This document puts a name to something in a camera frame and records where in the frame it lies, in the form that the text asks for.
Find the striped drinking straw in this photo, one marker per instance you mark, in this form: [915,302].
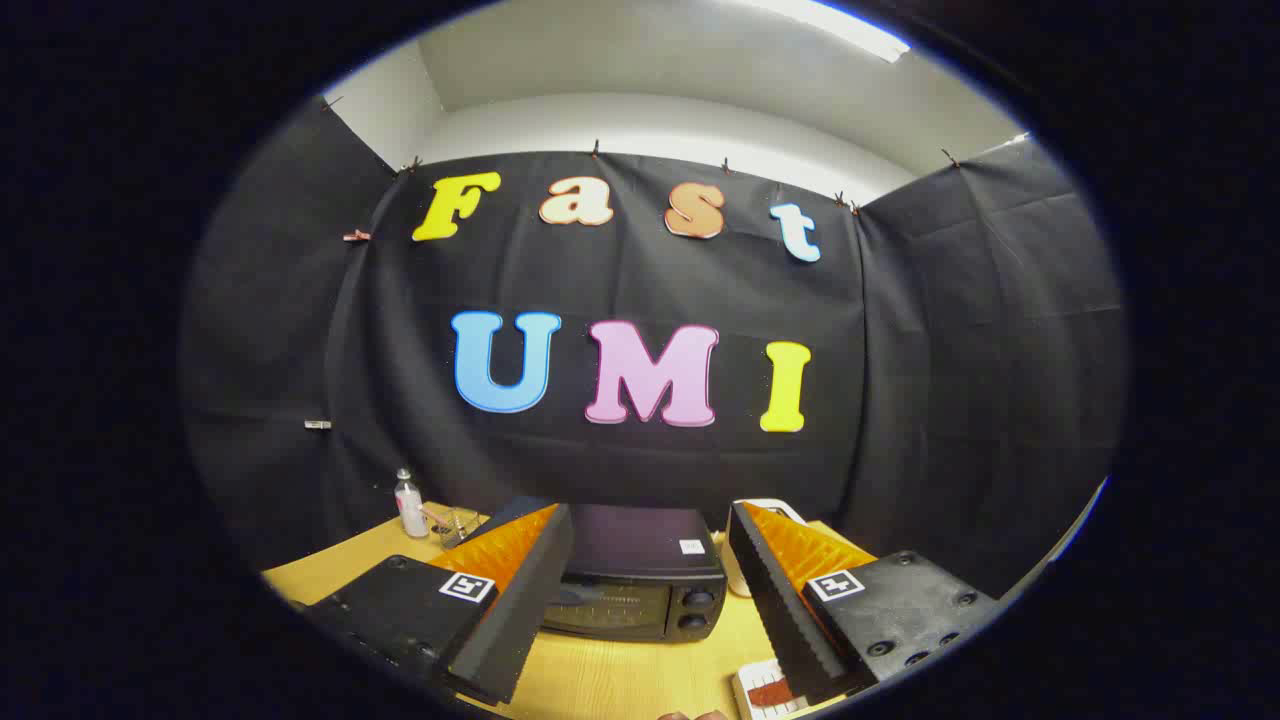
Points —
[435,518]

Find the black backdrop cloth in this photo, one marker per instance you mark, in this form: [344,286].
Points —
[900,400]

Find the clear glass jar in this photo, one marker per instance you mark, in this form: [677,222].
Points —
[458,528]

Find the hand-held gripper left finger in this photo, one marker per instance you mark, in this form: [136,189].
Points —
[525,610]

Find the white slot toaster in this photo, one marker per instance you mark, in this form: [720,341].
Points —
[785,508]

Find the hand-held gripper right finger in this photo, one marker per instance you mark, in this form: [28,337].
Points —
[780,610]

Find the white ribbed tray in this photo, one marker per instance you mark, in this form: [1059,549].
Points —
[750,685]

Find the small clear bottle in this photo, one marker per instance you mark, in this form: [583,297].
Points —
[411,510]

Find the black toaster oven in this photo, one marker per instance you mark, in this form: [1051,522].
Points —
[640,540]

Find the brown grilled steak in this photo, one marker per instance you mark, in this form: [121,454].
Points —
[770,693]

